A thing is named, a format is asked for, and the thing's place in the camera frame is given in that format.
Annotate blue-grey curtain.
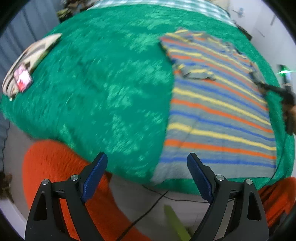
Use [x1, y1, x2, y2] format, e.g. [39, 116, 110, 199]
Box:
[0, 4, 61, 172]

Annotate black cable on floor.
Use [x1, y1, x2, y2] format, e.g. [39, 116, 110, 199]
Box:
[115, 184, 234, 241]

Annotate green floral bedspread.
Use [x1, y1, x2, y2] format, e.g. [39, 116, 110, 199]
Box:
[1, 4, 295, 194]

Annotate yellow-green strip on floor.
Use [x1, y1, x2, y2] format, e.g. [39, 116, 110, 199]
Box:
[164, 205, 191, 241]

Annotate striped knit sweater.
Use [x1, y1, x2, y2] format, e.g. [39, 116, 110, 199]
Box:
[152, 29, 276, 183]

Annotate orange fleece trousers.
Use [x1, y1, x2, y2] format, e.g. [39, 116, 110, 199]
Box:
[23, 140, 147, 240]

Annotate checkered teal bed sheet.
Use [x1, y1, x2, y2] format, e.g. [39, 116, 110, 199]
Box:
[91, 0, 235, 27]

